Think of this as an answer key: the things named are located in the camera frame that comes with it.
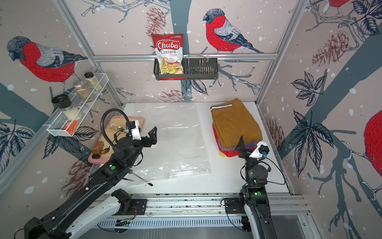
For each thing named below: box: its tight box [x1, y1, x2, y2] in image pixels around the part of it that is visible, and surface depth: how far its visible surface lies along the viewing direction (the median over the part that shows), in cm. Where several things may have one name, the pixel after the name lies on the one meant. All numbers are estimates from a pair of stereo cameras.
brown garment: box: [209, 97, 263, 149], surface depth 89 cm
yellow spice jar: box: [84, 71, 103, 92], surface depth 83 cm
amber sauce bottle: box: [91, 140, 105, 159], surface depth 93 cm
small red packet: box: [62, 120, 78, 135], surface depth 68 cm
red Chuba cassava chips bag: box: [151, 33, 186, 81], surface depth 85 cm
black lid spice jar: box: [51, 94, 83, 121], surface depth 67 cm
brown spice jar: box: [73, 80, 94, 104], surface depth 76 cm
